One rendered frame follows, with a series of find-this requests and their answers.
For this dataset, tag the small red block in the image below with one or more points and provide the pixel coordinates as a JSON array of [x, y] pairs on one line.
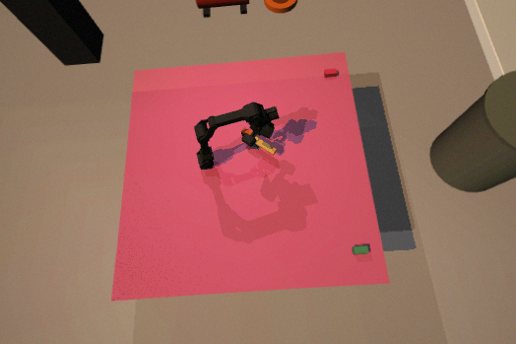
[[330, 73]]

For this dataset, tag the small green block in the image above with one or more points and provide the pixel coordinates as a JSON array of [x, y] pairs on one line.
[[360, 250]]

